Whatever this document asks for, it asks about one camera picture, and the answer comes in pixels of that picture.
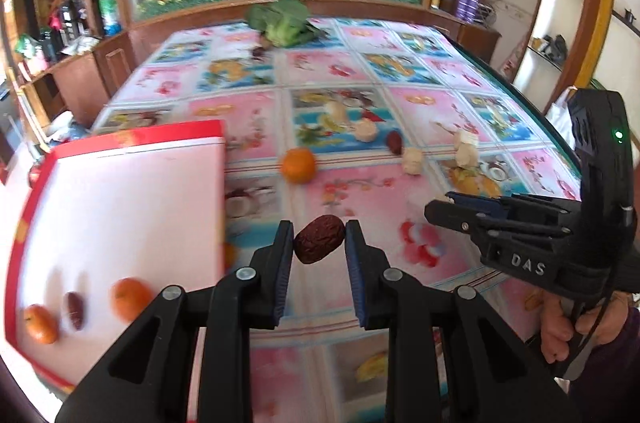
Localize green plastic bag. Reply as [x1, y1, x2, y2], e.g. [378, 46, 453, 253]
[14, 34, 40, 55]

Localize fruit-print plastic tablecloth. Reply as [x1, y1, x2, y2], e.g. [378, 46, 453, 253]
[90, 17, 586, 423]

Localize beige garlic clove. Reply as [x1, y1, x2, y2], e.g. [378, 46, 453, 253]
[402, 148, 425, 176]

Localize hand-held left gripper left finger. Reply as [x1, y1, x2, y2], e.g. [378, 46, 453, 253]
[55, 220, 296, 423]

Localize white plastic bag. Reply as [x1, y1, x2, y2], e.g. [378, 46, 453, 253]
[546, 87, 577, 134]

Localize wooden sideboard cabinet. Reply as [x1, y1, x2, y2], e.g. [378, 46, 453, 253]
[20, 30, 138, 138]

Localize beige garlic pieces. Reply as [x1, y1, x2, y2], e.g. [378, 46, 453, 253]
[454, 145, 478, 168]

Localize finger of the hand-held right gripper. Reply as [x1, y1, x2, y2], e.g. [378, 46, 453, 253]
[424, 199, 572, 240]
[445, 191, 582, 217]

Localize orange mandarin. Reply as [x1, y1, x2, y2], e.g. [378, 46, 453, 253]
[280, 146, 317, 184]
[22, 304, 60, 345]
[110, 278, 155, 323]

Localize green plastic bottle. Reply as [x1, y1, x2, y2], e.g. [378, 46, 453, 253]
[98, 0, 122, 36]

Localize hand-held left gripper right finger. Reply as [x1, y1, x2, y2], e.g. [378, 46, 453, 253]
[345, 219, 581, 423]

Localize person's right hand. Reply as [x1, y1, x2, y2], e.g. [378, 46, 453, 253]
[539, 292, 635, 365]

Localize red-rimmed white box tray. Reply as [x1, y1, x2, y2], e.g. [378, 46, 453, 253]
[2, 119, 228, 396]

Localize green bok choy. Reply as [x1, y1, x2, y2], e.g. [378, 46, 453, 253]
[243, 0, 326, 50]

